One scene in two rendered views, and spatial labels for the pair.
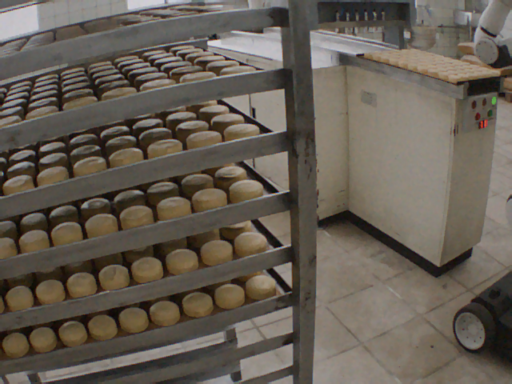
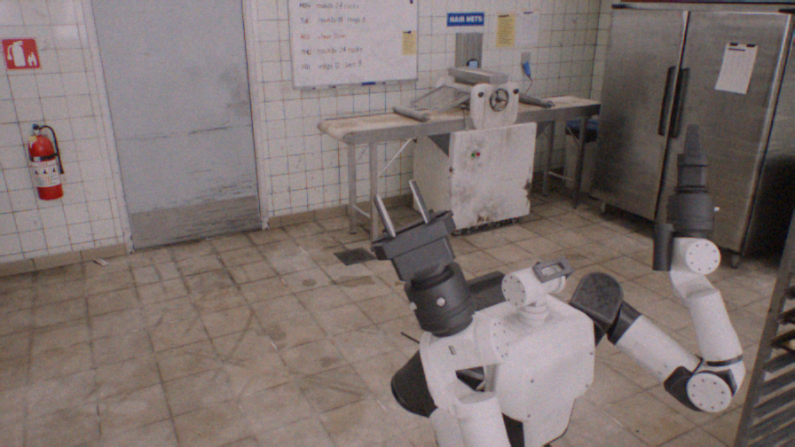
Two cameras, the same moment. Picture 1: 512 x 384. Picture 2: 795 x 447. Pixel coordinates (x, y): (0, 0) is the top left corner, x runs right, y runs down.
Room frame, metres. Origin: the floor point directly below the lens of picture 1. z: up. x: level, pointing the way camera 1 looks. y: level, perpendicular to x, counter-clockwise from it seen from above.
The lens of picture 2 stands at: (2.19, -1.46, 1.84)
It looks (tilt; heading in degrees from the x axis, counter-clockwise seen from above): 21 degrees down; 174
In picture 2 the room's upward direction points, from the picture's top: straight up
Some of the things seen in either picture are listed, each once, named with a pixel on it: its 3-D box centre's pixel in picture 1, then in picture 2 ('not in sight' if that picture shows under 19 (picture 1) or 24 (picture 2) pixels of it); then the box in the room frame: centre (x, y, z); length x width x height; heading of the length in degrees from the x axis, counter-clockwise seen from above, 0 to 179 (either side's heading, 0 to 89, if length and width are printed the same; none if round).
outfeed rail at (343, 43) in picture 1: (357, 46); not in sight; (2.66, -0.60, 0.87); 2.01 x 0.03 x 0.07; 28
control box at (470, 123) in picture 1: (480, 111); not in sight; (1.72, -0.93, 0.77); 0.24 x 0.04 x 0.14; 118
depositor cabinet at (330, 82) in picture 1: (302, 111); not in sight; (2.92, -0.31, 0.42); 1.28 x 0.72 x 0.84; 28
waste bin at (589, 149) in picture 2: not in sight; (590, 155); (-3.34, 1.08, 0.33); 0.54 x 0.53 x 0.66; 22
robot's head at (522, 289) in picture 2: not in sight; (532, 289); (1.20, -1.09, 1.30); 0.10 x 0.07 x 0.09; 117
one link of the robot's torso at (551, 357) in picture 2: not in sight; (506, 361); (1.14, -1.11, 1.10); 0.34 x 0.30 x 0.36; 117
